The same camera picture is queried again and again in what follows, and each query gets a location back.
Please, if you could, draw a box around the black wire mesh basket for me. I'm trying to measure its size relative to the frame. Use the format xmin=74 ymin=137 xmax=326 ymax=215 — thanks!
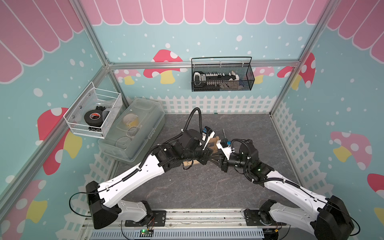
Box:
xmin=191 ymin=57 xmax=255 ymax=92

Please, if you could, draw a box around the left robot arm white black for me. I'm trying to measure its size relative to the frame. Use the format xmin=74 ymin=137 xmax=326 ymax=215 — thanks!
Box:
xmin=83 ymin=107 xmax=215 ymax=230

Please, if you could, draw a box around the clear acrylic wall bin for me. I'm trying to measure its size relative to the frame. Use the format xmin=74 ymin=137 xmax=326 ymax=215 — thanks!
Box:
xmin=64 ymin=83 xmax=123 ymax=139

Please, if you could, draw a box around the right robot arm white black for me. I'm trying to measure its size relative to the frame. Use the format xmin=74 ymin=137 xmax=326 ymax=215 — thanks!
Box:
xmin=212 ymin=139 xmax=361 ymax=240

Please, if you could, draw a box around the black tape roll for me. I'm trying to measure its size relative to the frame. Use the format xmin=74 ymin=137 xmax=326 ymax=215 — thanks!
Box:
xmin=84 ymin=110 xmax=104 ymax=128

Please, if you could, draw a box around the translucent green storage box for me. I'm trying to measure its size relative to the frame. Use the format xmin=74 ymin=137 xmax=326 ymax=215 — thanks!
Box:
xmin=98 ymin=99 xmax=165 ymax=166

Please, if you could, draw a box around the wooden jewelry display stand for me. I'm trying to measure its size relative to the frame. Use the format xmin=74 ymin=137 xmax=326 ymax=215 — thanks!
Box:
xmin=183 ymin=137 xmax=221 ymax=168

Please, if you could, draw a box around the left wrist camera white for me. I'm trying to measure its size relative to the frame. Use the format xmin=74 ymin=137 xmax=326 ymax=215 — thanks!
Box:
xmin=203 ymin=127 xmax=215 ymax=150

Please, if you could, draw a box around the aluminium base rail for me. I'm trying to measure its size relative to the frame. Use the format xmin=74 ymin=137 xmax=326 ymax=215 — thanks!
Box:
xmin=78 ymin=209 xmax=315 ymax=240

